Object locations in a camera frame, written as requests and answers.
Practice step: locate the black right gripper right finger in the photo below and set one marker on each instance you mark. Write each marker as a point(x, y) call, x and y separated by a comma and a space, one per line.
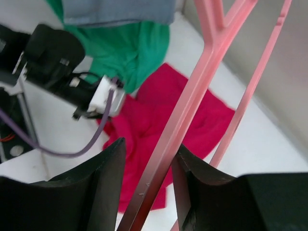
point(208, 199)

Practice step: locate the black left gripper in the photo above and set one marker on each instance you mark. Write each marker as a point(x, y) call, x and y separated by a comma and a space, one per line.
point(51, 56)

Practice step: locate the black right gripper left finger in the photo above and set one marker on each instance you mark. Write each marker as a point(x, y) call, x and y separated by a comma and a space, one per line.
point(85, 198)

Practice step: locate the red t shirt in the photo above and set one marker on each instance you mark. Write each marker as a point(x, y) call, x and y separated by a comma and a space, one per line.
point(143, 118)

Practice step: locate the pink hanger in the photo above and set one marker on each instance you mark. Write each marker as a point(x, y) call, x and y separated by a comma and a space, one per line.
point(219, 29)

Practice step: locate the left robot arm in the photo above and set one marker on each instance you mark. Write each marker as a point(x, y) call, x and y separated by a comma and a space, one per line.
point(12, 46)

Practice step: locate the green t shirt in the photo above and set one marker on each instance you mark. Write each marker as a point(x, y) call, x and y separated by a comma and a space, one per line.
point(131, 52)

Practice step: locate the blue denim garment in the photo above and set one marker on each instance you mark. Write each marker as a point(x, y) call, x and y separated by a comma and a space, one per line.
point(109, 13)

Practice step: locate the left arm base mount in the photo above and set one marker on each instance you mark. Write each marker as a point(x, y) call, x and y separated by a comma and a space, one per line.
point(11, 145)

